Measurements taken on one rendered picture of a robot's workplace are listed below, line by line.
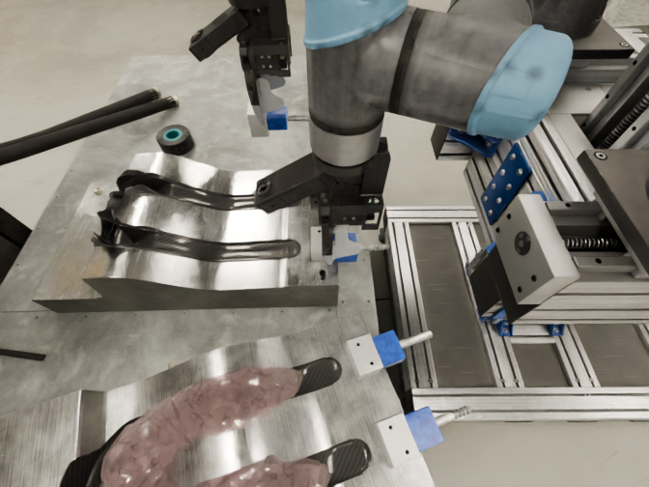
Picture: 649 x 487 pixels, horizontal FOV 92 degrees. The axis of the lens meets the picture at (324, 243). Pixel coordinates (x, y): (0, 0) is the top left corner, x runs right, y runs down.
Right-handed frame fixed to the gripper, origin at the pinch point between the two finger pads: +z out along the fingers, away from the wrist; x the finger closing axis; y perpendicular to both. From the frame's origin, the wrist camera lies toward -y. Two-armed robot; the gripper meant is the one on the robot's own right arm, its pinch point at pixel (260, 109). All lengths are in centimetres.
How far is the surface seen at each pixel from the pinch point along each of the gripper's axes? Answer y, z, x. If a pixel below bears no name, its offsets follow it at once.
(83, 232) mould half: -32.2, 8.9, -22.9
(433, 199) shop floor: 75, 95, 56
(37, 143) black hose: -46.4, 4.5, -3.3
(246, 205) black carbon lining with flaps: -2.2, 7.1, -18.8
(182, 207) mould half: -12.4, 3.8, -21.7
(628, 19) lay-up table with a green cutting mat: 246, 70, 205
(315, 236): 10.8, 3.3, -28.7
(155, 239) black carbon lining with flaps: -14.8, 3.1, -28.7
